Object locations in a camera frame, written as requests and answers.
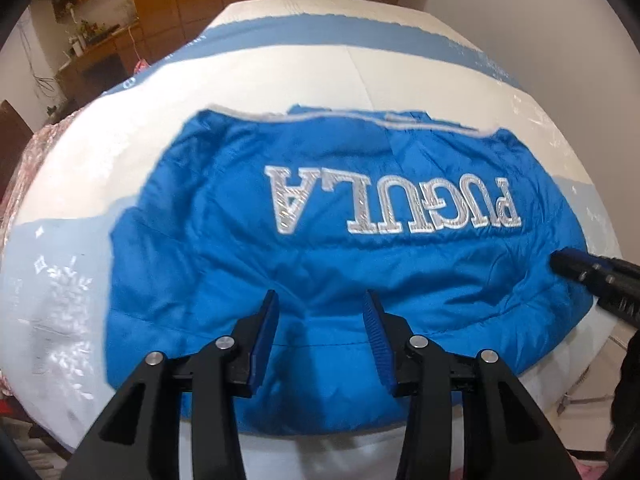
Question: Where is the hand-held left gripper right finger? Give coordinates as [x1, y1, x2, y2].
[362, 289, 573, 480]

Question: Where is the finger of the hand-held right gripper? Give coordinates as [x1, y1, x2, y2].
[550, 247, 640, 286]

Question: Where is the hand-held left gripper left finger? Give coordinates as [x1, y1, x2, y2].
[70, 289, 281, 480]

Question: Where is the blue puffer jacket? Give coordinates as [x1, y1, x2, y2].
[107, 104, 596, 435]

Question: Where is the bed with blue white sheet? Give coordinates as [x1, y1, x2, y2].
[0, 0, 626, 453]

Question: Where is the pink floral quilt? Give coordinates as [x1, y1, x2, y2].
[0, 107, 86, 241]

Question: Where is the wooden desk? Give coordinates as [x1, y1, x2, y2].
[55, 20, 146, 111]

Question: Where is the dark wooden headboard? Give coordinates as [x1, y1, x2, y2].
[0, 99, 36, 201]

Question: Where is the white wall cable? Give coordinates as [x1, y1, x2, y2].
[20, 25, 66, 116]

